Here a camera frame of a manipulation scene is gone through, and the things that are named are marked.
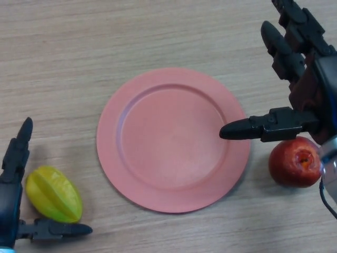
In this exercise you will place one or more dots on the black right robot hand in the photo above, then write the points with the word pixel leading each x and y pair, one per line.
pixel 281 124

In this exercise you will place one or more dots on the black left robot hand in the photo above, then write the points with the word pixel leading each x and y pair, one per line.
pixel 9 205

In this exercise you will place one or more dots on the yellow starfruit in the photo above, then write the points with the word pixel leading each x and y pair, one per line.
pixel 54 196

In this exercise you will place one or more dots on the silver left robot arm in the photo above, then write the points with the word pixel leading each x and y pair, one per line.
pixel 5 250

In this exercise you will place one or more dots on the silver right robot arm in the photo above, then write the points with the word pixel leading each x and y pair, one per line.
pixel 331 166

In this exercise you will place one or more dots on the pink round plate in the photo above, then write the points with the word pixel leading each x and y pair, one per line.
pixel 173 139

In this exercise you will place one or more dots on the red apple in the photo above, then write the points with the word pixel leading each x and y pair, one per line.
pixel 287 166

